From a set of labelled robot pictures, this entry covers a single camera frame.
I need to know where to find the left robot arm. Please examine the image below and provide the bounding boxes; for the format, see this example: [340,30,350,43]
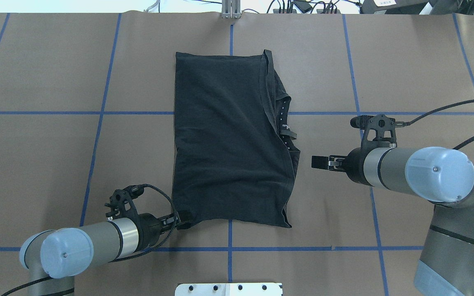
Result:
[19,213,182,296]

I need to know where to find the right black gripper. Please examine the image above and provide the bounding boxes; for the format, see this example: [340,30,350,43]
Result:
[311,148,369,185]

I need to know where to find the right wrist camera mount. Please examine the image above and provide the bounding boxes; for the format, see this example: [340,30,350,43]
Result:
[350,114,406,151]

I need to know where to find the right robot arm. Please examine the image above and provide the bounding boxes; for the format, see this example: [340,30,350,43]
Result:
[311,147,474,296]

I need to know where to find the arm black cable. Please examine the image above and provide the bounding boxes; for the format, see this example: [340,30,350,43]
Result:
[402,97,474,150]
[0,184,177,296]

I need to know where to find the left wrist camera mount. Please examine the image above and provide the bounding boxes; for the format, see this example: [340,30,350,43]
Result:
[104,184,144,222]

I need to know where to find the aluminium frame post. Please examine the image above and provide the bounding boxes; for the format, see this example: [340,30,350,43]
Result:
[221,0,242,19]

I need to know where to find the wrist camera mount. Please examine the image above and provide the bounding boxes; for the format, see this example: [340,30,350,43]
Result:
[104,184,144,222]
[350,114,406,151]

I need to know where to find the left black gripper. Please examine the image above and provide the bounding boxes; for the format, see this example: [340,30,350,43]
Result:
[137,210,191,249]

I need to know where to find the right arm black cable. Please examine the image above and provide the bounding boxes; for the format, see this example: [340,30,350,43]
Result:
[402,97,474,150]

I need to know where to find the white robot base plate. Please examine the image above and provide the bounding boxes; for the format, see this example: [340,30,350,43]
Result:
[174,282,284,296]

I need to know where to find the black printed t-shirt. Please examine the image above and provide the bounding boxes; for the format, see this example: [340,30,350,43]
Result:
[172,49,300,230]

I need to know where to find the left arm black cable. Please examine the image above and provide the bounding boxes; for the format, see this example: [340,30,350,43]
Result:
[0,184,177,296]

